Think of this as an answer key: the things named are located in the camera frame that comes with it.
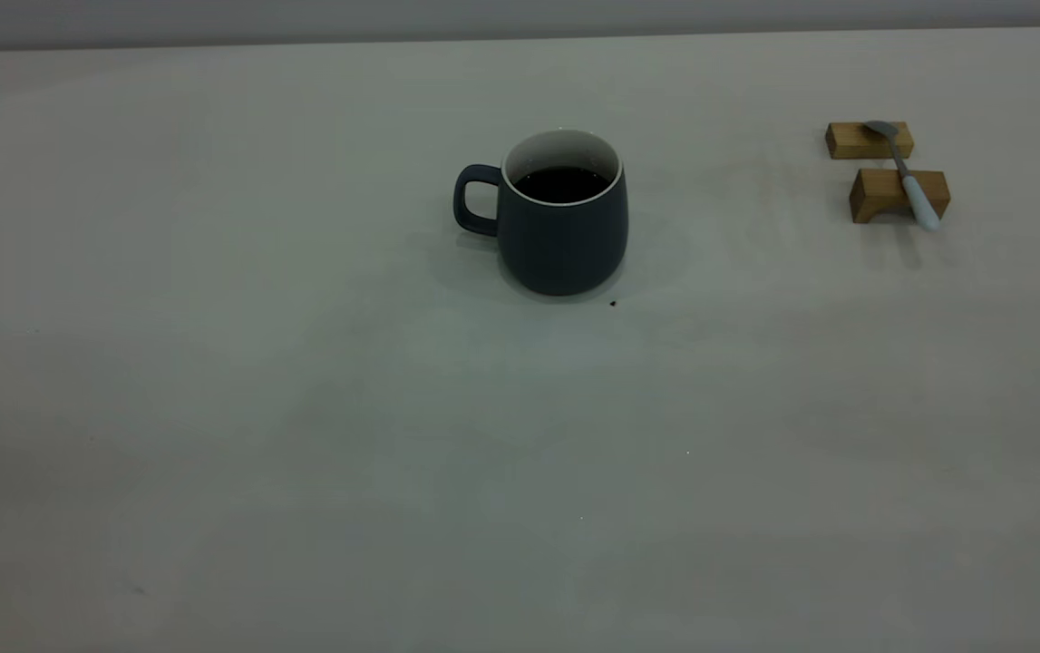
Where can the dark grey ceramic mug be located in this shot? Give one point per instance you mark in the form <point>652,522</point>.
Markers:
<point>565,245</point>

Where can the flat rectangular wooden block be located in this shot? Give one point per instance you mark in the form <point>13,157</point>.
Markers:
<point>850,142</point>

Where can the arched wooden block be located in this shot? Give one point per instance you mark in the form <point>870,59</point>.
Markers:
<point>879,188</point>

